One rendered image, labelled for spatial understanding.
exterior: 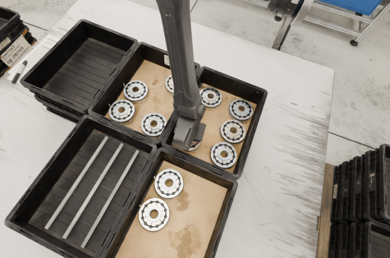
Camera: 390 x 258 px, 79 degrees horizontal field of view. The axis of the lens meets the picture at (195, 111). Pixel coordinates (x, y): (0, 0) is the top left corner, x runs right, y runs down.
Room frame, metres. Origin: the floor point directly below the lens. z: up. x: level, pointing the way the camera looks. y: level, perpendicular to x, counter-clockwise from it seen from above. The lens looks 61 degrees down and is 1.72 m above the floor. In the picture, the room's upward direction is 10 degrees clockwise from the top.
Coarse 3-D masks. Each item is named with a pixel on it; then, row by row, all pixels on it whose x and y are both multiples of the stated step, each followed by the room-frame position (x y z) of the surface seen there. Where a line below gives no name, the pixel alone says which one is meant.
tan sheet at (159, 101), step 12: (144, 72) 0.64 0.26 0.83; (156, 72) 0.65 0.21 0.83; (168, 72) 0.67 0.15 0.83; (156, 84) 0.59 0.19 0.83; (120, 96) 0.49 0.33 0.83; (156, 96) 0.53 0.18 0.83; (168, 96) 0.54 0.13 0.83; (144, 108) 0.46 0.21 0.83; (156, 108) 0.47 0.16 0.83; (168, 108) 0.48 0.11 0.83
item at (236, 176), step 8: (200, 72) 0.62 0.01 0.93; (216, 72) 0.64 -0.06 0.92; (240, 80) 0.62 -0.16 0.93; (256, 88) 0.59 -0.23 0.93; (264, 96) 0.56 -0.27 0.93; (264, 104) 0.52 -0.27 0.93; (176, 120) 0.38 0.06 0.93; (256, 120) 0.44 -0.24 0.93; (168, 128) 0.34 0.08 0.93; (256, 128) 0.41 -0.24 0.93; (168, 136) 0.32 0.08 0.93; (248, 144) 0.34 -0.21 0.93; (176, 152) 0.26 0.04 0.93; (184, 152) 0.27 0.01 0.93; (248, 152) 0.31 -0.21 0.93; (200, 160) 0.25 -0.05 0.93; (240, 168) 0.25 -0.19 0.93; (232, 176) 0.21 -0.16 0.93; (240, 176) 0.22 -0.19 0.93
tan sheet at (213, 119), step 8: (200, 88) 0.61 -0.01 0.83; (216, 88) 0.62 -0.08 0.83; (224, 96) 0.59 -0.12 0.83; (232, 96) 0.60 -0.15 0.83; (224, 104) 0.55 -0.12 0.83; (256, 104) 0.58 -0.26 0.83; (208, 112) 0.49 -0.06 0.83; (216, 112) 0.50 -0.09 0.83; (224, 112) 0.51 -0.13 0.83; (208, 120) 0.46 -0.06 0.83; (216, 120) 0.46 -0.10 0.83; (224, 120) 0.47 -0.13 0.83; (248, 120) 0.49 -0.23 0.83; (208, 128) 0.42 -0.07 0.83; (216, 128) 0.42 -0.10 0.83; (208, 136) 0.39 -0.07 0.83; (216, 136) 0.39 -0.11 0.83; (208, 144) 0.35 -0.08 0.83; (240, 144) 0.37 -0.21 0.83; (200, 152) 0.31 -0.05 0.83; (208, 152) 0.32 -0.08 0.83; (208, 160) 0.28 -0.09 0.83; (232, 168) 0.27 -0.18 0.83
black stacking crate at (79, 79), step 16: (80, 32) 0.76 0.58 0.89; (96, 32) 0.78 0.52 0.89; (64, 48) 0.65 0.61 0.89; (80, 48) 0.72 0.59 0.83; (96, 48) 0.73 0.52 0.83; (112, 48) 0.75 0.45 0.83; (128, 48) 0.74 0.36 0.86; (48, 64) 0.55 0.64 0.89; (64, 64) 0.61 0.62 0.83; (80, 64) 0.62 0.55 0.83; (96, 64) 0.64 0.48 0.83; (112, 64) 0.65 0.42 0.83; (32, 80) 0.46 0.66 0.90; (48, 80) 0.51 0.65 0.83; (64, 80) 0.53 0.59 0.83; (80, 80) 0.54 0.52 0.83; (96, 80) 0.56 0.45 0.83; (64, 96) 0.45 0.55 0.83; (80, 96) 0.46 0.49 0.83; (80, 112) 0.37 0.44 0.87
